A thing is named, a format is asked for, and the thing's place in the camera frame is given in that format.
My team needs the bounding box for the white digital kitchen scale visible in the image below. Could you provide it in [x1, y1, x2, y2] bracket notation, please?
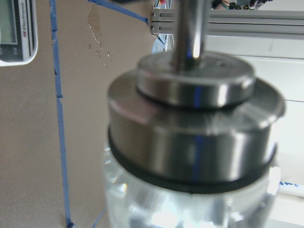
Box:
[0, 0, 38, 67]

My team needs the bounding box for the glass sauce bottle metal spout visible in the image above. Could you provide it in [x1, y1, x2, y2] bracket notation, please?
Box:
[104, 0, 285, 228]

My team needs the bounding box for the aluminium frame post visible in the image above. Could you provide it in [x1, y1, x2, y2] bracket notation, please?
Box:
[150, 8, 304, 39]

